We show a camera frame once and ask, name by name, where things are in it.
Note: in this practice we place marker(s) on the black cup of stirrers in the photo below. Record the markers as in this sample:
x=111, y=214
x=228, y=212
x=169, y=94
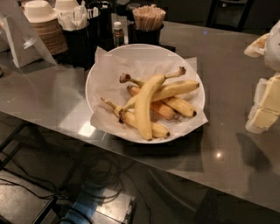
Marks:
x=148, y=23

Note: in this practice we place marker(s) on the small brown sauce bottle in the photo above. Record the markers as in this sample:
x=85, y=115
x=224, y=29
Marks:
x=118, y=34

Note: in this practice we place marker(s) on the black chair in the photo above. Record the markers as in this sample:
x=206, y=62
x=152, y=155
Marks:
x=228, y=15

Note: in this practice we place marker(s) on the blue cloth under table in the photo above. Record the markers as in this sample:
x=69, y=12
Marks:
x=83, y=209

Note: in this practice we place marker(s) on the black cup holder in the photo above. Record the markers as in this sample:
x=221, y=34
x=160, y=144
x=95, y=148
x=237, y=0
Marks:
x=100, y=23

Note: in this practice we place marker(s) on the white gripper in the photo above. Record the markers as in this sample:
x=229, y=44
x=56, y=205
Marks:
x=273, y=49

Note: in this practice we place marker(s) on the white paper liner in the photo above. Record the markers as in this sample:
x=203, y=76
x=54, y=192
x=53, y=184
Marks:
x=184, y=125

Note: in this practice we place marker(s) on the stack of paper bowls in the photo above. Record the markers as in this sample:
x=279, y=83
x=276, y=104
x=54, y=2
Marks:
x=44, y=19

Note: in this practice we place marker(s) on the white napkin dispenser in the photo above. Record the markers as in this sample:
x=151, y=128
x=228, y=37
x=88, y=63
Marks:
x=25, y=44

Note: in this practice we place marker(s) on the brownish ripe banana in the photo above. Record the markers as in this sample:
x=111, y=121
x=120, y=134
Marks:
x=158, y=107

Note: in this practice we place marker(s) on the black holder with packets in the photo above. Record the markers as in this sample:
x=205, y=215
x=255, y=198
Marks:
x=74, y=24

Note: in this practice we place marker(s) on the white bowl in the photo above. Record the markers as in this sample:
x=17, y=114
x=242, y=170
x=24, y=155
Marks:
x=141, y=62

